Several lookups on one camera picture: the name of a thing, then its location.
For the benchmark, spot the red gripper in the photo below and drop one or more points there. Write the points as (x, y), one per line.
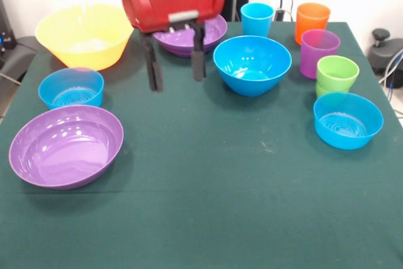
(170, 1)

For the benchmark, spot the purple plastic bowl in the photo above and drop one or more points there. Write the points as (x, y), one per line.
(63, 155)
(179, 42)

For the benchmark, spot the large blue plastic bowl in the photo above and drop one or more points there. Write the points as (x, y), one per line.
(252, 73)

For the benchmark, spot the yellow plastic bowl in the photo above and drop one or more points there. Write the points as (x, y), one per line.
(91, 51)

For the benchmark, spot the blue plastic cup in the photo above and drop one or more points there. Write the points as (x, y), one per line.
(256, 21)

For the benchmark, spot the small blue plastic bowl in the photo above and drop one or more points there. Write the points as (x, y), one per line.
(70, 92)
(346, 127)

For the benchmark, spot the dark green table cloth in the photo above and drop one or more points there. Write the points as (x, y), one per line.
(201, 187)

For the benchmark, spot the purple plastic cup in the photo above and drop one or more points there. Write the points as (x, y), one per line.
(315, 58)

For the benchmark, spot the orange plastic cup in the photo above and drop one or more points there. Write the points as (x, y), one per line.
(310, 23)

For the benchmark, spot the green plastic cup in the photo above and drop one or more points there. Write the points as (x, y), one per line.
(321, 90)
(337, 75)

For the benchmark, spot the black equipment box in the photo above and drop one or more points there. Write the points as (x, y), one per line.
(12, 51)

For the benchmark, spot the black clamp with knob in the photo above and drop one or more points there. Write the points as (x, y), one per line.
(385, 51)

